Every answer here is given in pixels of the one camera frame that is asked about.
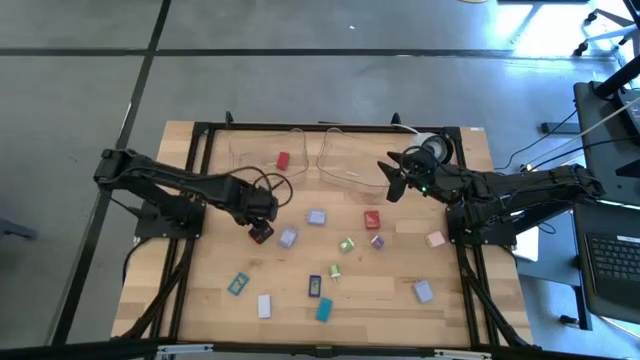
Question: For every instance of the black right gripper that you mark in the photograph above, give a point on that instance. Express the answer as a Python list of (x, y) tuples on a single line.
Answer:
[(425, 177)]

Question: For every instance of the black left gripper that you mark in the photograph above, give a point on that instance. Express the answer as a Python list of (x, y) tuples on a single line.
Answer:
[(257, 207)]

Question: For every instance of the red rectangular box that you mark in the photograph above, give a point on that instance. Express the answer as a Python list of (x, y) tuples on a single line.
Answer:
[(282, 160), (261, 233)]

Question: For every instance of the red wall charger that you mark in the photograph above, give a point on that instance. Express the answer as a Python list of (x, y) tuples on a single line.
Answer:
[(371, 219)]

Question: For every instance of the teal box with window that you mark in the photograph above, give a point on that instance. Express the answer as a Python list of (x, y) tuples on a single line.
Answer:
[(238, 284)]

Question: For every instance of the small purple wall charger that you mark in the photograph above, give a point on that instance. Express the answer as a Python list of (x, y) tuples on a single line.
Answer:
[(377, 242)]

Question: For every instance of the pink wall charger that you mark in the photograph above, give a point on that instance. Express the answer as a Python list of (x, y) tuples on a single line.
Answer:
[(435, 239)]

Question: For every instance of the white rectangular box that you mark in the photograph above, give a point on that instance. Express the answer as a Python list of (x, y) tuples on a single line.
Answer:
[(264, 306)]

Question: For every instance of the dark blue box with window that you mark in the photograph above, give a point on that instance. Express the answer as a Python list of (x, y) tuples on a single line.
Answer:
[(314, 286)]

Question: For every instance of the green wall charger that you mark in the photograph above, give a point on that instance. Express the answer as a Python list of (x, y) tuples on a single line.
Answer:
[(334, 271), (347, 244)]

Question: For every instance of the teal rectangular box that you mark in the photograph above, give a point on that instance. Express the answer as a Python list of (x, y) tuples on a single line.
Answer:
[(324, 309)]

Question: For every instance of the large lavender wall charger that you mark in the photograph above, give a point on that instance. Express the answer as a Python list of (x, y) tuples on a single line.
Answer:
[(423, 291)]

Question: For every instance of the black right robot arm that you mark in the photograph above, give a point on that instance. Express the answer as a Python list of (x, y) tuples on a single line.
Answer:
[(525, 187)]

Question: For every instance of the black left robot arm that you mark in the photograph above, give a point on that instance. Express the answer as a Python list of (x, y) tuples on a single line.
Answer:
[(165, 175)]

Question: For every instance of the office chair base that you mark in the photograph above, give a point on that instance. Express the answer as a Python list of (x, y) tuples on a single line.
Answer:
[(602, 36)]

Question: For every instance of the clear plastic tray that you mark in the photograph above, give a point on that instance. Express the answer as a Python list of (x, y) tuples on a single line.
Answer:
[(250, 150), (345, 155)]

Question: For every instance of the white paper sheet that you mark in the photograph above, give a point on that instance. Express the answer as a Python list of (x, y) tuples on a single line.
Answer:
[(527, 245)]

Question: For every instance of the grey desk base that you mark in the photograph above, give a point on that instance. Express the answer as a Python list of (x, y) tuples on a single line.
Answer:
[(555, 255)]

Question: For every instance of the dark grey side desk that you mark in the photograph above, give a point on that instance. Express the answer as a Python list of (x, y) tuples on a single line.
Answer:
[(600, 140)]

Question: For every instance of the black laptop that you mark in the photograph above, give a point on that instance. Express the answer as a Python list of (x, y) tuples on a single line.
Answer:
[(612, 260)]

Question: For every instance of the black stand pole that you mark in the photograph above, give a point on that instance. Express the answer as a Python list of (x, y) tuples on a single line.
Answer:
[(617, 77)]

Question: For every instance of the grey furniture foot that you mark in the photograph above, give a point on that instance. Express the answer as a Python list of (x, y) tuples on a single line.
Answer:
[(15, 229)]

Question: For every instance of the black aluminium table frame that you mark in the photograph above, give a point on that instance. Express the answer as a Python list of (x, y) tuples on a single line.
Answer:
[(260, 126)]

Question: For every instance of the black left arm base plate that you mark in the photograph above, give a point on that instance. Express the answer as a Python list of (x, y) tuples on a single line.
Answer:
[(150, 227)]

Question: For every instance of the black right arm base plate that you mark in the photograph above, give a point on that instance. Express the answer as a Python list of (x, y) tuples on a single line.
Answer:
[(500, 235)]

